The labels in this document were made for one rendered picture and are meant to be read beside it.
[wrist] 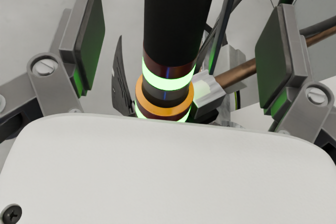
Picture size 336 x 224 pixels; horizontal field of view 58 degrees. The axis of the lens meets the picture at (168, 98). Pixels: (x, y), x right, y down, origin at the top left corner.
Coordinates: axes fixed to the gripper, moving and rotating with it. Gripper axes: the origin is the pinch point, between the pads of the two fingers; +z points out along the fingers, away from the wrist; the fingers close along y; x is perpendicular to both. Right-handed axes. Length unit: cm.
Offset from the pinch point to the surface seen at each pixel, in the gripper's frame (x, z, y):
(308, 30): -9.7, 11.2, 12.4
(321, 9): -83, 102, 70
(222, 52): -50, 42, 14
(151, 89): -6.4, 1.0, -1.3
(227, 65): -49, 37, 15
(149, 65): -4.1, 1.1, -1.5
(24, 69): -165, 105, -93
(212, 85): -11.2, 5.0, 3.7
